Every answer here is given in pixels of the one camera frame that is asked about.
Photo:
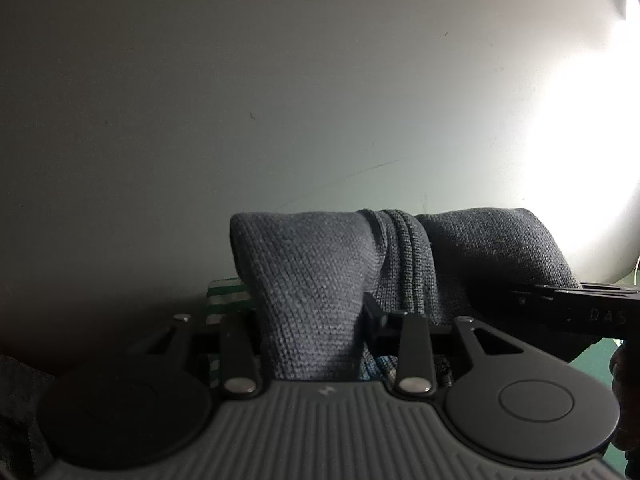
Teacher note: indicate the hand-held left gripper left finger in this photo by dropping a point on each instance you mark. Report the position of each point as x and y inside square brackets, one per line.
[237, 355]

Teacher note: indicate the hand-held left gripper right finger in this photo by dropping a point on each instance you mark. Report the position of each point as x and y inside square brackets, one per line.
[414, 350]

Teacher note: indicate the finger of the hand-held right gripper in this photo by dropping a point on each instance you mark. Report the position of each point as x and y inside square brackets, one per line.
[545, 307]

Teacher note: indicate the grey blue-striped knit sweater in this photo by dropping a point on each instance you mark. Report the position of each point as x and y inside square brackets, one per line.
[320, 285]

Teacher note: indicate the stack of folded clothes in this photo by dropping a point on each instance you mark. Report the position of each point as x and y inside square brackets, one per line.
[227, 300]

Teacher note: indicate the person's right hand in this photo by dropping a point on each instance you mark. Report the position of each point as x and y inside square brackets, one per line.
[629, 400]

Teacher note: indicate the green table cloth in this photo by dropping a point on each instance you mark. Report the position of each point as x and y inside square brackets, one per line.
[592, 352]

